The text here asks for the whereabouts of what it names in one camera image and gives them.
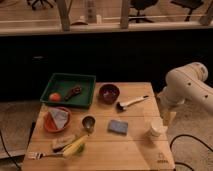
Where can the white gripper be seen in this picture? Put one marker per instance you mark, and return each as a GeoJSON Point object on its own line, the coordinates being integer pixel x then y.
{"type": "Point", "coordinates": [169, 99]}

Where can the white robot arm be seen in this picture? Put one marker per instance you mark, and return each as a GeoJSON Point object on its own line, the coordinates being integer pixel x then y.
{"type": "Point", "coordinates": [185, 83]}

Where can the white paper cup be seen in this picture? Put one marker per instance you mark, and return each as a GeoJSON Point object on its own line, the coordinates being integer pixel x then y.
{"type": "Point", "coordinates": [157, 128]}

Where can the small metal cup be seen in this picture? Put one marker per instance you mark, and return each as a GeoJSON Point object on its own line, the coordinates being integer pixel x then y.
{"type": "Point", "coordinates": [88, 123]}

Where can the blue sponge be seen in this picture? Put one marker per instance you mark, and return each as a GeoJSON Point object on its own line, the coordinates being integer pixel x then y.
{"type": "Point", "coordinates": [118, 127]}

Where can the dark red bowl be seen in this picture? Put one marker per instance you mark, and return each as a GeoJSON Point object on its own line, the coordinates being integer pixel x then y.
{"type": "Point", "coordinates": [109, 93]}

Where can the brown toy in tray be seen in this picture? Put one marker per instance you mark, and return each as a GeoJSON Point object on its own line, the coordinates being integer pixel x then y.
{"type": "Point", "coordinates": [73, 92]}

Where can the yellow banana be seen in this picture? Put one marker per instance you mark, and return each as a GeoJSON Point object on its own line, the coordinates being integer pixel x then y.
{"type": "Point", "coordinates": [73, 147]}

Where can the grey white cloth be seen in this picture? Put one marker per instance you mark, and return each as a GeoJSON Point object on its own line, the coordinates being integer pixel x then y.
{"type": "Point", "coordinates": [60, 117]}

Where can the green plastic tray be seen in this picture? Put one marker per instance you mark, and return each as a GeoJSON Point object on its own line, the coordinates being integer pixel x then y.
{"type": "Point", "coordinates": [63, 83]}

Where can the office chair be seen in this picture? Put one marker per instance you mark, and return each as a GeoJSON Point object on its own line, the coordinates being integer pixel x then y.
{"type": "Point", "coordinates": [141, 5]}

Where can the brown bread piece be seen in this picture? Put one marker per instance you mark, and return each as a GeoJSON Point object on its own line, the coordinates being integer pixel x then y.
{"type": "Point", "coordinates": [59, 143]}

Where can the orange fruit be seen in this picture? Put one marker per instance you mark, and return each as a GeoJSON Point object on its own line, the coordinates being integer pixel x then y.
{"type": "Point", "coordinates": [55, 97]}

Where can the silver fork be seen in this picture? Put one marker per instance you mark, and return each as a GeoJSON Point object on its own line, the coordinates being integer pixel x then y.
{"type": "Point", "coordinates": [39, 155]}

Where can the wooden post right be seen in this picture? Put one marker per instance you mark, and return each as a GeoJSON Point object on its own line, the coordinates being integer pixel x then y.
{"type": "Point", "coordinates": [125, 8]}

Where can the wooden post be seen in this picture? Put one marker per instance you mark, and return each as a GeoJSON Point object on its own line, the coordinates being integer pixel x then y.
{"type": "Point", "coordinates": [125, 8]}
{"type": "Point", "coordinates": [63, 13]}

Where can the wooden post left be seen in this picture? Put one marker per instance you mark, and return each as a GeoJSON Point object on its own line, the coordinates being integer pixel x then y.
{"type": "Point", "coordinates": [63, 13]}

